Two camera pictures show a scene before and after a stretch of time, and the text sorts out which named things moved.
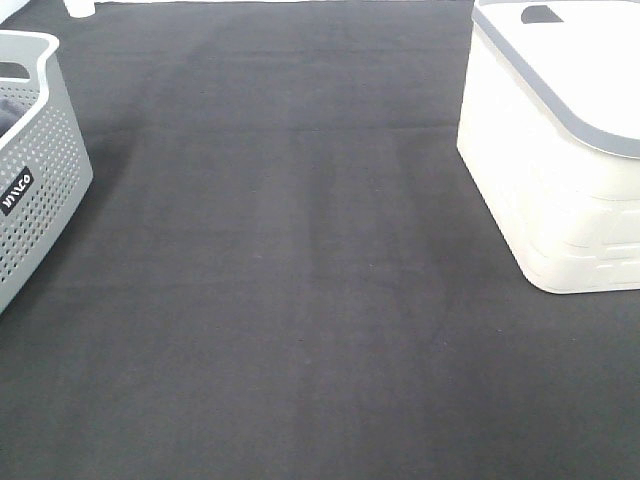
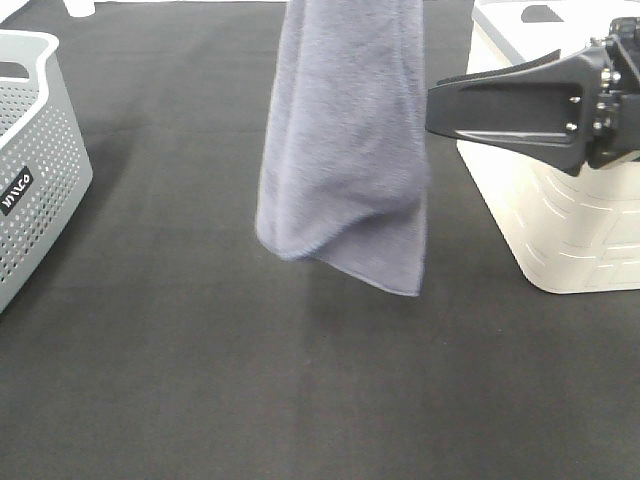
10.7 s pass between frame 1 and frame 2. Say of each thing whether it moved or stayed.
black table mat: stayed
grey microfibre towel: moved
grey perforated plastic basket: stayed
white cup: stayed
